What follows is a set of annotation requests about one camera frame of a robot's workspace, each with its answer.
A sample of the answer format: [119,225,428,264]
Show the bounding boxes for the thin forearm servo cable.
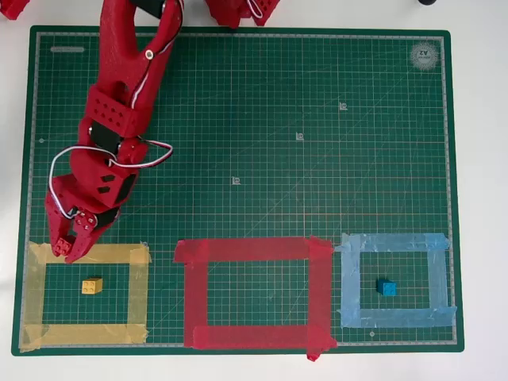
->
[126,0,186,110]

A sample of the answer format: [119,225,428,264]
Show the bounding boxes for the blue lego brick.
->
[375,278,398,297]

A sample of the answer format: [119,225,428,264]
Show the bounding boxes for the blue tape square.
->
[335,233,458,329]

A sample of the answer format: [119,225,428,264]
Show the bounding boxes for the yellow lego brick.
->
[81,277,104,295]

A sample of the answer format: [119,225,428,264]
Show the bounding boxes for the yellow tape square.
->
[19,241,152,353]

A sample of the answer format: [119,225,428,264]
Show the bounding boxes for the green cutting mat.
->
[10,25,465,357]

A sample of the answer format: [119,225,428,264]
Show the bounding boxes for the red tape square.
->
[173,234,338,362]

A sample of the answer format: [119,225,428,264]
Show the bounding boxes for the red lego brick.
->
[55,237,76,256]

